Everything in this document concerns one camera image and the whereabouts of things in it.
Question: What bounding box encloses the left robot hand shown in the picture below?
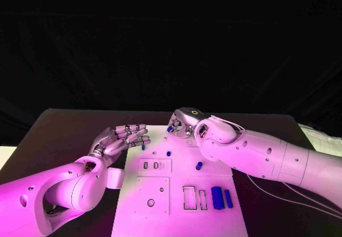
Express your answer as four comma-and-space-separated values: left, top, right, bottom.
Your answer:
88, 123, 152, 167

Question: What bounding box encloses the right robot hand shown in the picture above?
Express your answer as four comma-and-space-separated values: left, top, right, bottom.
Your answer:
166, 107, 206, 139

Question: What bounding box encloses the white cable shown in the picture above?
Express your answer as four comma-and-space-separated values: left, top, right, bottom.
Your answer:
245, 174, 342, 219
211, 115, 245, 134
283, 182, 342, 214

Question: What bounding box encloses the white task board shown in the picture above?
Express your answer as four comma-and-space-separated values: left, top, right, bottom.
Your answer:
111, 124, 250, 237

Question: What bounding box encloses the long thin blue cylinder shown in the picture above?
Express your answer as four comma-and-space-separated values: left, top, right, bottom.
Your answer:
224, 189, 234, 209

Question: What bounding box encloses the white cloth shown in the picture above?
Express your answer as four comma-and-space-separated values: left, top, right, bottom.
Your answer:
297, 123, 342, 158

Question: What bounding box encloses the large blue cylinder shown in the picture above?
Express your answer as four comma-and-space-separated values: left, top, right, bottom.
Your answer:
211, 186, 227, 210

